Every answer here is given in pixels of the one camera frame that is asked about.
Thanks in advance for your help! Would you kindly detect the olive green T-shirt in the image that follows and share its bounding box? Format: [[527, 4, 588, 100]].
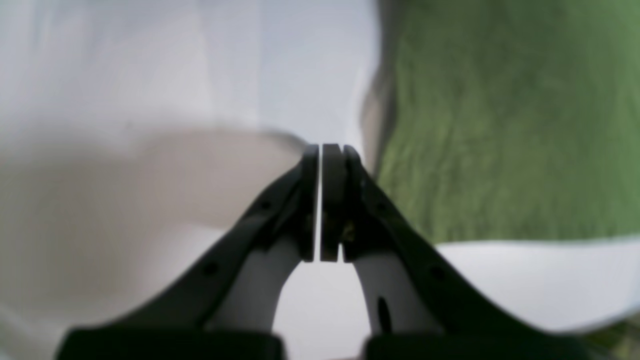
[[377, 0, 639, 244]]

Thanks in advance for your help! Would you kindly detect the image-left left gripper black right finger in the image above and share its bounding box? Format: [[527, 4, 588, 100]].
[[321, 144, 590, 360]]

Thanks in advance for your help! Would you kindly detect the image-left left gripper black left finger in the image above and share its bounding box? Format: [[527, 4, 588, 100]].
[[56, 145, 319, 360]]

